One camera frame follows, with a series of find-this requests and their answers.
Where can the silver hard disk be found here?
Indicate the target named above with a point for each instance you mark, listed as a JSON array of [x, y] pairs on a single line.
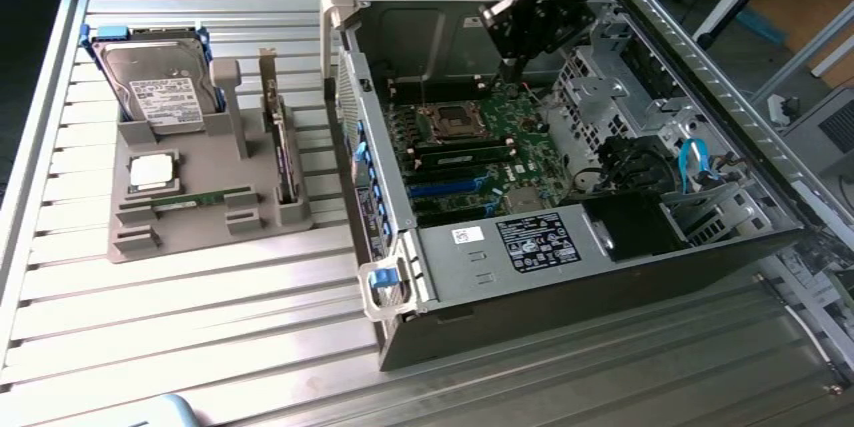
[[157, 87]]

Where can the metal disk bay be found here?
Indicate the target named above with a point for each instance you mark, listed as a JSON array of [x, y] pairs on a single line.
[[601, 97]]

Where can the light blue object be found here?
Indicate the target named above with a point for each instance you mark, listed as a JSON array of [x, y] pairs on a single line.
[[157, 412]]

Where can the grey computer tower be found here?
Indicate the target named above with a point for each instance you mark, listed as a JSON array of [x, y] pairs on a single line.
[[824, 119]]

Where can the green motherboard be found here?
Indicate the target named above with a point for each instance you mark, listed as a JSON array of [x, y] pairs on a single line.
[[481, 147]]

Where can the green RAM stick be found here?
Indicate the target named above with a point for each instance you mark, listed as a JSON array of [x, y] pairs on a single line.
[[201, 197]]

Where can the silver CPU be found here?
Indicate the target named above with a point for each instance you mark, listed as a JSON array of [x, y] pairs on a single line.
[[156, 171]]

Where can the black installed RAM stick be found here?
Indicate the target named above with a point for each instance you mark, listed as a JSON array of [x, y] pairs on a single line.
[[461, 157]]

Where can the CPU socket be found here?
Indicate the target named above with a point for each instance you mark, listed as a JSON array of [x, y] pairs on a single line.
[[453, 119]]

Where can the grey power supply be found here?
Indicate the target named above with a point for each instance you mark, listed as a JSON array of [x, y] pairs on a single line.
[[508, 252]]

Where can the graphics card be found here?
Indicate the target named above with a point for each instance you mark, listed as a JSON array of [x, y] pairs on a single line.
[[281, 137]]

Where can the grey parts rack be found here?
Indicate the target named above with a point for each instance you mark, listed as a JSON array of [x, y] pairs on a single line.
[[201, 187]]

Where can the blue expansion slot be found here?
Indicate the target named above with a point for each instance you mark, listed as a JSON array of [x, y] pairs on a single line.
[[444, 188]]

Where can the blue case latch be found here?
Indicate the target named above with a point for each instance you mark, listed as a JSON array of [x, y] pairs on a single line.
[[382, 279]]

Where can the blue disk caddy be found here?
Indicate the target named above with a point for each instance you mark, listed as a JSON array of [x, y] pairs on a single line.
[[201, 42]]

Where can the black open PC case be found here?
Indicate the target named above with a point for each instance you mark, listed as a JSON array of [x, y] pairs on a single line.
[[575, 187]]

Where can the white power strip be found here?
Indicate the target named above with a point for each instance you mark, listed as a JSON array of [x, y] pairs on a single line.
[[783, 108]]

